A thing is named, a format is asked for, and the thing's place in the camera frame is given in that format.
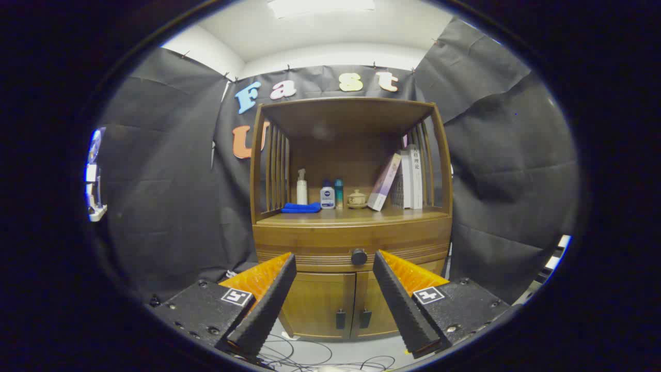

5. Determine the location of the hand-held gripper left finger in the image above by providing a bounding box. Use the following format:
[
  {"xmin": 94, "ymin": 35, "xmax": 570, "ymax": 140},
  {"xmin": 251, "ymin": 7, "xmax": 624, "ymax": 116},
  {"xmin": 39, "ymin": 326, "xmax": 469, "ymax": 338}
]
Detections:
[{"xmin": 149, "ymin": 252, "xmax": 298, "ymax": 360}]

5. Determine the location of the ceiling light panel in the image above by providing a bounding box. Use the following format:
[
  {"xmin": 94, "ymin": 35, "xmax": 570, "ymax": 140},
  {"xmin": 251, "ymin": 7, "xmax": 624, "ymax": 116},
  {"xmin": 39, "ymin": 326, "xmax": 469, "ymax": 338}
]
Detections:
[{"xmin": 267, "ymin": 0, "xmax": 376, "ymax": 20}]

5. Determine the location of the white lotion bottle blue cap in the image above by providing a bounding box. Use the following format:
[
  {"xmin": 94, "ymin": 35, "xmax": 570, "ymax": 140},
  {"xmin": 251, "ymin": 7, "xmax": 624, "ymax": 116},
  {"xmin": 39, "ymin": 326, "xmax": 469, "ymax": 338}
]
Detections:
[{"xmin": 320, "ymin": 179, "xmax": 336, "ymax": 210}]

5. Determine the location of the black cable tangle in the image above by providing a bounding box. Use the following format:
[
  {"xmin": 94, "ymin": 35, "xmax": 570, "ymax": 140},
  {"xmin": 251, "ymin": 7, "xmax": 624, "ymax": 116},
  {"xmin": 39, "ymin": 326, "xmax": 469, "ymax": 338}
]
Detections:
[{"xmin": 258, "ymin": 333, "xmax": 398, "ymax": 372}]

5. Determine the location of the wooden drawer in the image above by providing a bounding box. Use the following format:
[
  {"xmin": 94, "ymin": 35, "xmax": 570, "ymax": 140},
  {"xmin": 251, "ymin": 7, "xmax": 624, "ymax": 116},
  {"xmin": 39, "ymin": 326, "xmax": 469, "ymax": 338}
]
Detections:
[{"xmin": 252, "ymin": 216, "xmax": 453, "ymax": 273}]

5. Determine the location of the blue folded cloth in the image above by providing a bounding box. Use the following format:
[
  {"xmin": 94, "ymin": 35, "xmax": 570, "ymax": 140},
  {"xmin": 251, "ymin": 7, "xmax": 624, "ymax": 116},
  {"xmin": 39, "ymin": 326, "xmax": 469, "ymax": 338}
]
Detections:
[{"xmin": 281, "ymin": 202, "xmax": 322, "ymax": 214}]

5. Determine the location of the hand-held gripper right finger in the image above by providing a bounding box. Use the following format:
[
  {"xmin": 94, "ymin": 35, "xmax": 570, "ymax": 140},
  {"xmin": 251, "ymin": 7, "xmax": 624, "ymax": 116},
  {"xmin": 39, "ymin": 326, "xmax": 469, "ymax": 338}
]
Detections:
[{"xmin": 372, "ymin": 250, "xmax": 513, "ymax": 359}]

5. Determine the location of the purple white book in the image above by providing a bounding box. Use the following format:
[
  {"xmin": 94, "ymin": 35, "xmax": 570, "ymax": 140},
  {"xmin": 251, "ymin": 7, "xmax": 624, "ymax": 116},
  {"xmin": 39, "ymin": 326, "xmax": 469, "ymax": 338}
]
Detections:
[{"xmin": 367, "ymin": 153, "xmax": 402, "ymax": 212}]

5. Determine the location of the thin white book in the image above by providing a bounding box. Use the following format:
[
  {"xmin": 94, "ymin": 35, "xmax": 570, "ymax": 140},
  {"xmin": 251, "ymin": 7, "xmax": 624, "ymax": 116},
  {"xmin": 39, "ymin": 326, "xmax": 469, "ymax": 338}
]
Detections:
[{"xmin": 401, "ymin": 150, "xmax": 413, "ymax": 209}]

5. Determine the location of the wooden cabinet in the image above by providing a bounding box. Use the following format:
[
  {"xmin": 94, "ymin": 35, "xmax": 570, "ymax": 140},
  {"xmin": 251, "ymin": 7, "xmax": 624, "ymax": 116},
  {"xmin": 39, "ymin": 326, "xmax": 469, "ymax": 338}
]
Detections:
[{"xmin": 249, "ymin": 97, "xmax": 454, "ymax": 342}]

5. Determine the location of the wooden cabinet door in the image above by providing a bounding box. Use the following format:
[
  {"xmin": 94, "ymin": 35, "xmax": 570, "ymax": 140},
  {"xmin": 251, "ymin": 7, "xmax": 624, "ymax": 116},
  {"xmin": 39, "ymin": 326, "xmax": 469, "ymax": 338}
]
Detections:
[
  {"xmin": 356, "ymin": 266, "xmax": 447, "ymax": 339},
  {"xmin": 281, "ymin": 272, "xmax": 357, "ymax": 339}
]

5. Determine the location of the white book black lettering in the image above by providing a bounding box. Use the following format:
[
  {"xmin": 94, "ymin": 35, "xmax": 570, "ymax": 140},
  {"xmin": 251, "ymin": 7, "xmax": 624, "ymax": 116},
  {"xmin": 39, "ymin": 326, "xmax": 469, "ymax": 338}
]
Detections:
[{"xmin": 411, "ymin": 145, "xmax": 424, "ymax": 210}]

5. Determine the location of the white striped object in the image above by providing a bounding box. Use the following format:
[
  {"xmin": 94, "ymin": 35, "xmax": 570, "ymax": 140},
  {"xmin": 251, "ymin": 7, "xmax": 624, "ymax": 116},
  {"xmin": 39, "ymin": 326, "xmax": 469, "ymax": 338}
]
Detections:
[{"xmin": 537, "ymin": 235, "xmax": 572, "ymax": 285}]

